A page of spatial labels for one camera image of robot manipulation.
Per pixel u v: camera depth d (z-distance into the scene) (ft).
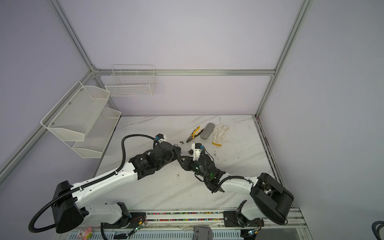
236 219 2.13
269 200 1.40
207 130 3.53
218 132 3.59
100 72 3.04
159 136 2.27
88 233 2.21
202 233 2.27
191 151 3.25
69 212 1.24
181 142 3.42
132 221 2.40
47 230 1.36
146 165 1.74
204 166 1.95
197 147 2.41
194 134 3.54
